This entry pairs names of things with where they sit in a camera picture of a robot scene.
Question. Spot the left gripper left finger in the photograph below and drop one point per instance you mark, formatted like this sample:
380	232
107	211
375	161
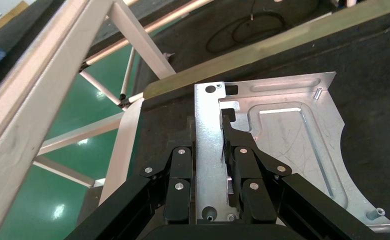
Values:
180	165

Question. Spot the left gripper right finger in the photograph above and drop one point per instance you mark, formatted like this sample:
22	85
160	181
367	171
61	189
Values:
244	165

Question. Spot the stamped metal bracket plate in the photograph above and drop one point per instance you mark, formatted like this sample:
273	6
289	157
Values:
281	139

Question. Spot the yellow lower table strip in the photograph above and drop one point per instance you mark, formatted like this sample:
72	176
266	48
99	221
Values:
248	49

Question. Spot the long yellow edge strip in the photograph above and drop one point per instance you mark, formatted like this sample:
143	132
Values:
6	20

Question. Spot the white lower table frame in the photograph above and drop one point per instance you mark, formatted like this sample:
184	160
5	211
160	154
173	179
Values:
122	149

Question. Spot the thin white frame tube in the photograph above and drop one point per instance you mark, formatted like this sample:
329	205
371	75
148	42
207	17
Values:
66	172
181	15
82	132
99	86
128	69

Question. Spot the white metal table frame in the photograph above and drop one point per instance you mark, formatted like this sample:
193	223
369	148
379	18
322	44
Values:
32	109

